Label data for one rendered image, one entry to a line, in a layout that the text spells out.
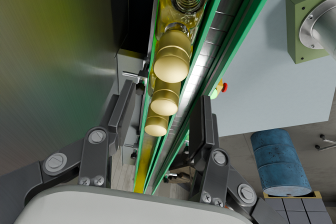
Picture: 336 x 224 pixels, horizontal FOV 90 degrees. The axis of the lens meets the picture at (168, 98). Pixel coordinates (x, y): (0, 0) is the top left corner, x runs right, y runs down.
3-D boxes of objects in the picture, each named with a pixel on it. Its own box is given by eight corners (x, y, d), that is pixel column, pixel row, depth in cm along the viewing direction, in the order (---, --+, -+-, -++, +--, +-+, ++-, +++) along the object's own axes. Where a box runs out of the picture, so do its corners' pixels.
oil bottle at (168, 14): (173, -39, 32) (156, 4, 18) (201, -32, 32) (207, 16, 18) (168, -6, 36) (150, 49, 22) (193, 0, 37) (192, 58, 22)
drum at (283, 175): (290, 141, 269) (312, 197, 217) (253, 146, 293) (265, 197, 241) (287, 124, 237) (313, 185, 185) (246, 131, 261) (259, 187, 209)
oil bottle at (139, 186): (139, 162, 115) (129, 211, 97) (147, 164, 116) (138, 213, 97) (139, 165, 120) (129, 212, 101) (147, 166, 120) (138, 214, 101)
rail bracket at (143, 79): (130, 50, 48) (116, 81, 40) (153, 55, 49) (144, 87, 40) (130, 61, 51) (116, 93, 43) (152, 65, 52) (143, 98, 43)
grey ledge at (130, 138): (125, 37, 55) (114, 57, 48) (151, 43, 56) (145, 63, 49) (126, 151, 127) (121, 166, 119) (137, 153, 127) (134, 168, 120)
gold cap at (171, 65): (161, 26, 17) (154, 50, 14) (195, 34, 17) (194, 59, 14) (156, 55, 20) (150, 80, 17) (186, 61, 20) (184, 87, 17)
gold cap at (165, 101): (156, 70, 22) (151, 95, 19) (183, 76, 22) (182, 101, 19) (153, 89, 24) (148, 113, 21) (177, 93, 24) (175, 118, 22)
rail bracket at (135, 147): (128, 128, 82) (120, 154, 73) (142, 130, 83) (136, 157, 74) (128, 132, 85) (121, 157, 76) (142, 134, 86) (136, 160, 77)
